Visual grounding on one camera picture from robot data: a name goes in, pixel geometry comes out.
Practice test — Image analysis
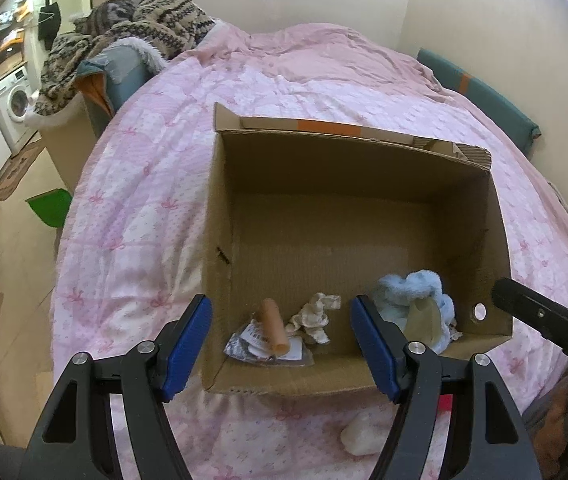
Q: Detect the cream lace scrunchie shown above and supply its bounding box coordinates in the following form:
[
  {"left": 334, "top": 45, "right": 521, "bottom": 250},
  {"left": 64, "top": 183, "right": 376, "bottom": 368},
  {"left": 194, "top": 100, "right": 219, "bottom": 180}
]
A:
[{"left": 285, "top": 292, "right": 343, "bottom": 345}]

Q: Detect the black hanging garment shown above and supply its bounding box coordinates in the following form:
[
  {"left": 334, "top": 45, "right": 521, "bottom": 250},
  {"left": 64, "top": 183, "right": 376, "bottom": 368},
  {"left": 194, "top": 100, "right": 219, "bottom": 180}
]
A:
[{"left": 37, "top": 2, "right": 61, "bottom": 44}]

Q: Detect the light blue fluffy sock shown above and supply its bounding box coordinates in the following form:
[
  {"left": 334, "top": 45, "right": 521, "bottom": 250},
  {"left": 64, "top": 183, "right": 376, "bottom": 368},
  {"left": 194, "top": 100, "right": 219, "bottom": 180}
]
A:
[{"left": 371, "top": 269, "right": 457, "bottom": 354}]

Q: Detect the white plush toy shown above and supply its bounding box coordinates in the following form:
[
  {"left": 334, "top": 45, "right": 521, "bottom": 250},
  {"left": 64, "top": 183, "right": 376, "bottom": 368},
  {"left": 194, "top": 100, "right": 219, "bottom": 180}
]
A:
[{"left": 341, "top": 411, "right": 395, "bottom": 456}]

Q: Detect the white washing machine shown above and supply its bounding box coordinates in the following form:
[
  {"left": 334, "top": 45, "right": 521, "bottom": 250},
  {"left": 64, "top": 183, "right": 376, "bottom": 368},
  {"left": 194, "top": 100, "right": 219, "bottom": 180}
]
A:
[{"left": 0, "top": 62, "right": 41, "bottom": 154}]

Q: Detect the cardboard box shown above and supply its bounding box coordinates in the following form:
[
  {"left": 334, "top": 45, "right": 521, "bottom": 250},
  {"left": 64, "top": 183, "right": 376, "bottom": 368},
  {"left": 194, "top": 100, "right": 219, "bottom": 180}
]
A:
[{"left": 200, "top": 102, "right": 515, "bottom": 397}]

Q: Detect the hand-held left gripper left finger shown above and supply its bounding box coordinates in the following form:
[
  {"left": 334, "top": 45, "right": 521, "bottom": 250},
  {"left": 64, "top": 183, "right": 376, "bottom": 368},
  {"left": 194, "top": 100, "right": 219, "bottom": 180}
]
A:
[{"left": 19, "top": 294, "right": 213, "bottom": 480}]

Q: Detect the grey tabby cat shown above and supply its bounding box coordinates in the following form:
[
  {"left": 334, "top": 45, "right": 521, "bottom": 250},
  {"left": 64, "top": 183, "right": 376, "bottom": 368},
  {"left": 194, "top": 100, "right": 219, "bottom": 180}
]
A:
[{"left": 86, "top": 0, "right": 141, "bottom": 27}]

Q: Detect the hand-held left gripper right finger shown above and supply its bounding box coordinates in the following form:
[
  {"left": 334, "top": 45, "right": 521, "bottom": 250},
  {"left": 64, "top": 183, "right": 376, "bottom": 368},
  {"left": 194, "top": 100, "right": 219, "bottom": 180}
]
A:
[{"left": 350, "top": 294, "right": 544, "bottom": 480}]

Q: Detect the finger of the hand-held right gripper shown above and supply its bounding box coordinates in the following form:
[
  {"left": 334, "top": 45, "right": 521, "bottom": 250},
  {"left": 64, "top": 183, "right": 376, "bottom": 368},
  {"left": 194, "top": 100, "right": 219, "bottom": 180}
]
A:
[{"left": 492, "top": 277, "right": 568, "bottom": 355}]

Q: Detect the clear plastic packet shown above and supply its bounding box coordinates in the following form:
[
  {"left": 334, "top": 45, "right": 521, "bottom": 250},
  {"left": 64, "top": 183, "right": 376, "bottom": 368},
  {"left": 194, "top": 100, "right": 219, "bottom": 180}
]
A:
[{"left": 223, "top": 321, "right": 315, "bottom": 367}]

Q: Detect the beige sofa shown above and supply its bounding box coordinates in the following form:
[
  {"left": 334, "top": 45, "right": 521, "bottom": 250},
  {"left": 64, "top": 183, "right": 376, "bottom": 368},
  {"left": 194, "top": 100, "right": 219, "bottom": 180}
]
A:
[{"left": 28, "top": 104, "right": 111, "bottom": 197}]

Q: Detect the teal padded headboard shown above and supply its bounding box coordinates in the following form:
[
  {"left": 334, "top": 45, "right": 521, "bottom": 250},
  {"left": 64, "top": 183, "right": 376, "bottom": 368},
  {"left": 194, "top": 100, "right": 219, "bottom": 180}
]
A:
[{"left": 416, "top": 47, "right": 542, "bottom": 154}]

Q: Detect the brown patterned floor rug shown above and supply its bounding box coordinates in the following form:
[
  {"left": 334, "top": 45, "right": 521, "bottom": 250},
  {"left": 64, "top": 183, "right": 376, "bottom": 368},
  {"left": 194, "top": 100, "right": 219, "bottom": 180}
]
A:
[{"left": 0, "top": 139, "right": 46, "bottom": 194}]

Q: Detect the tan sock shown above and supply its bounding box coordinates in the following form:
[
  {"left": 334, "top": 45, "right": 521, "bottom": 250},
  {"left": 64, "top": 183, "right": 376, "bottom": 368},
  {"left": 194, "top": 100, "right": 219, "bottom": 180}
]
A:
[{"left": 256, "top": 298, "right": 291, "bottom": 356}]

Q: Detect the brown patterned knit blanket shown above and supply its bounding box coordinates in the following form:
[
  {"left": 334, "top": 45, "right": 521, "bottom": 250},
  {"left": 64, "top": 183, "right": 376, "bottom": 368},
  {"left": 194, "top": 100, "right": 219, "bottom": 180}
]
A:
[{"left": 33, "top": 0, "right": 217, "bottom": 117}]

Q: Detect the green dustpan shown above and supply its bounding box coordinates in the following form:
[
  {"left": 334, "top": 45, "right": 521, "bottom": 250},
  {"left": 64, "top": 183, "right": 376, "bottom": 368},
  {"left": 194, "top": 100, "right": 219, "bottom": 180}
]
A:
[{"left": 25, "top": 187, "right": 73, "bottom": 229}]

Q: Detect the person's right hand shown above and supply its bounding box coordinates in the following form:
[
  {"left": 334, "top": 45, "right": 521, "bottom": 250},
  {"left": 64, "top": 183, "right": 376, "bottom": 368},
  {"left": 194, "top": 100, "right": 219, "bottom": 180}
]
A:
[{"left": 530, "top": 374, "right": 568, "bottom": 462}]

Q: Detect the blue denim jacket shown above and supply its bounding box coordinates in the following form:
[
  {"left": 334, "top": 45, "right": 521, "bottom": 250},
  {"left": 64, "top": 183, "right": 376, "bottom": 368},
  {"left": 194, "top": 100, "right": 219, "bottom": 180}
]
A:
[{"left": 76, "top": 37, "right": 171, "bottom": 122}]

